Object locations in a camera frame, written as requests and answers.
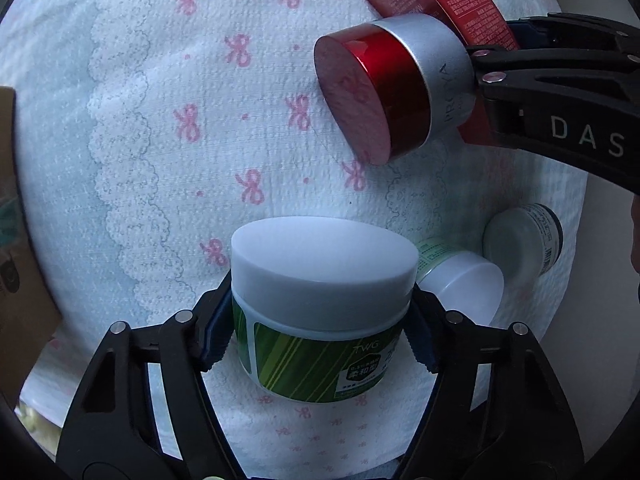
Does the brown cardboard box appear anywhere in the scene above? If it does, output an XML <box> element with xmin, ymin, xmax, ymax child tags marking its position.
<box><xmin>0</xmin><ymin>85</ymin><xmax>64</xmax><ymax>397</ymax></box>

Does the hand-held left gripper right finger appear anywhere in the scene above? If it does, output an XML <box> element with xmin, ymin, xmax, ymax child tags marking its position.
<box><xmin>399</xmin><ymin>284</ymin><xmax>586</xmax><ymax>480</ymax></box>

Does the small pale green label jar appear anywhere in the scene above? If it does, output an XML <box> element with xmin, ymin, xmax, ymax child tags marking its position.
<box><xmin>416</xmin><ymin>237</ymin><xmax>505</xmax><ymax>329</ymax></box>

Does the red lid silver jar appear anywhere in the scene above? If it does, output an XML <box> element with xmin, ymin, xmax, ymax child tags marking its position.
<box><xmin>314</xmin><ymin>13</ymin><xmax>483</xmax><ymax>166</ymax></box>

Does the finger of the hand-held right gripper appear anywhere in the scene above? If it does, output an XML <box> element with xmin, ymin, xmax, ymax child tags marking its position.
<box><xmin>466</xmin><ymin>44</ymin><xmax>640</xmax><ymax>111</ymax></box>
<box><xmin>505</xmin><ymin>14</ymin><xmax>640</xmax><ymax>61</ymax></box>

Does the white cloth with pink bows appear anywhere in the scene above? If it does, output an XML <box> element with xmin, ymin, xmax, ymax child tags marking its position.
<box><xmin>0</xmin><ymin>0</ymin><xmax>590</xmax><ymax>480</ymax></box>

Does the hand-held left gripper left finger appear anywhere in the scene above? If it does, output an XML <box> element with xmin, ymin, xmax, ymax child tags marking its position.
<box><xmin>54</xmin><ymin>270</ymin><xmax>239</xmax><ymax>480</ymax></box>

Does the green label white lid jar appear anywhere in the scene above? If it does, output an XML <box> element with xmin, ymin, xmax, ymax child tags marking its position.
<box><xmin>230</xmin><ymin>216</ymin><xmax>420</xmax><ymax>405</ymax></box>

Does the small dark label white jar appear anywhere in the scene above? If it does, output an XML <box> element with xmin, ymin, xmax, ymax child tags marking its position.
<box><xmin>482</xmin><ymin>203</ymin><xmax>565</xmax><ymax>277</ymax></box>

